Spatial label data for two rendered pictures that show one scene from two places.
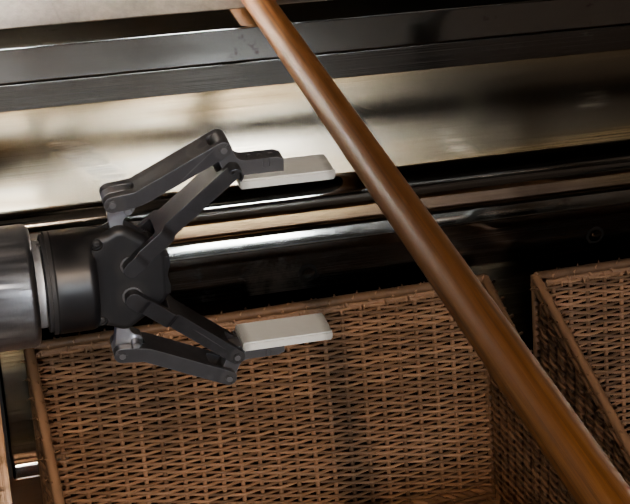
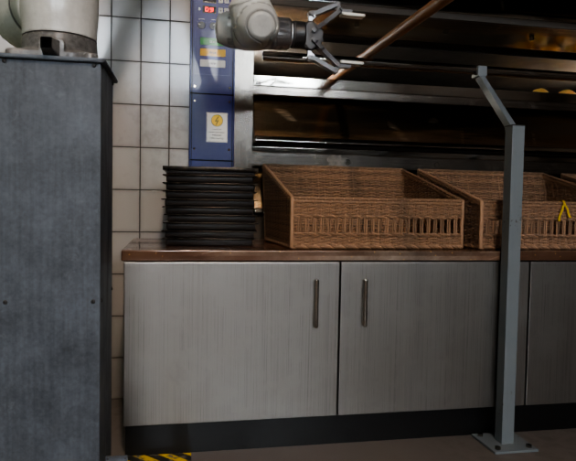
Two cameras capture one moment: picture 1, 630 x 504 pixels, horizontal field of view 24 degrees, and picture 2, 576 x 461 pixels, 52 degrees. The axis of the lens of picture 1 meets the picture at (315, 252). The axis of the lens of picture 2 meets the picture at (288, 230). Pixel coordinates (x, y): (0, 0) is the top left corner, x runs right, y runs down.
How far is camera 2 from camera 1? 1.28 m
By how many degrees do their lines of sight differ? 26
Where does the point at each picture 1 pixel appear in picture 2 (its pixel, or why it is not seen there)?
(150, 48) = (305, 81)
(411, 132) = (378, 121)
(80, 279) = (302, 25)
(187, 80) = (315, 92)
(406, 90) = (377, 110)
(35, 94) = (272, 90)
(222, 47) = (325, 84)
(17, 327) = (286, 32)
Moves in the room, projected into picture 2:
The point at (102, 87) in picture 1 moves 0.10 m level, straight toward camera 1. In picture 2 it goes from (292, 91) to (294, 85)
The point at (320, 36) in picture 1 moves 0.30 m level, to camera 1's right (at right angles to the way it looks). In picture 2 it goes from (353, 85) to (433, 85)
